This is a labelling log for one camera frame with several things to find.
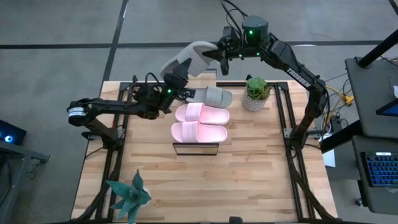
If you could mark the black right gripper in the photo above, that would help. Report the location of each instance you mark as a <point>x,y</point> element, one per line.
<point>230,49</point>

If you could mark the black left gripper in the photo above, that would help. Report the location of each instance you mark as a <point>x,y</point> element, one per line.
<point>172,96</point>

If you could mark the grey slide sandal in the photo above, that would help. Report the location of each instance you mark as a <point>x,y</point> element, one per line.
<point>199,59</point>
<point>214,97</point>

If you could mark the pink slide sandal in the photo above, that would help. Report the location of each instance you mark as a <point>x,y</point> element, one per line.
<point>205,113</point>
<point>202,133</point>

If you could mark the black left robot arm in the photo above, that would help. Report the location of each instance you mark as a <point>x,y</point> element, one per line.
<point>118,107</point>

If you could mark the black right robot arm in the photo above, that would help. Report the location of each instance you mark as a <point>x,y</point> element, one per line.
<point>295,67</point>

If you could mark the green plant in patterned pot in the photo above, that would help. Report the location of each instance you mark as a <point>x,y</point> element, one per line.
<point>256,88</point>

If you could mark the teal leafy plant in pot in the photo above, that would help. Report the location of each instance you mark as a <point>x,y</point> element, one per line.
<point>133,196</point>

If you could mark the black stand beam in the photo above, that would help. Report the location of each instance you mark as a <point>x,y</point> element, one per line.
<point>339,140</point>

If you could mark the white paper sheet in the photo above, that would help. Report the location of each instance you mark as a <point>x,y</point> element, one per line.
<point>329,158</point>

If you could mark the grey desk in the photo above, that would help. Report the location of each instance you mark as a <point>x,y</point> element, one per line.
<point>373,199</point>
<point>373,84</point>

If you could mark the black stand pole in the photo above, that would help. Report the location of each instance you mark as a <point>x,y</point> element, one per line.
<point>376,49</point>

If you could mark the black device with blue light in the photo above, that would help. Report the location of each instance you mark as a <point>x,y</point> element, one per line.
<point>12,133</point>

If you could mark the grey metal stand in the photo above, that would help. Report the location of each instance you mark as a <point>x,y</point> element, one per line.
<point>18,152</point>

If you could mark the laptop with blue screen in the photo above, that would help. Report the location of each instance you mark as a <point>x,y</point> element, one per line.
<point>390,109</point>

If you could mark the backlit computer keyboard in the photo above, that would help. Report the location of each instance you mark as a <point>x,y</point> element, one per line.
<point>382,169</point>

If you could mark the black caster wheel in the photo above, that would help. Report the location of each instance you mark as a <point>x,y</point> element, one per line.
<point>359,202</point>

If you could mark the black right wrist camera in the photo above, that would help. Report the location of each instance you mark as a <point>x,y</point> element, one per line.
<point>227,32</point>

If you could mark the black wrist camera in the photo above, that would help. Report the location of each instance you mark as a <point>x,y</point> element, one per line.
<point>145,91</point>
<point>227,32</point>

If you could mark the wooden shelf with black frame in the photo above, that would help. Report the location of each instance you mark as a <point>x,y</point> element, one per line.
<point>202,81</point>

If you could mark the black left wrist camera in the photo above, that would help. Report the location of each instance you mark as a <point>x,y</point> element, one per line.
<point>145,91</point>

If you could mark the black aluminium table frame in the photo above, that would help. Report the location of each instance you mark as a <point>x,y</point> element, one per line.
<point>280,102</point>

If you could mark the black table camera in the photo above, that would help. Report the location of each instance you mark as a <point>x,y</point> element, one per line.
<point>235,220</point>

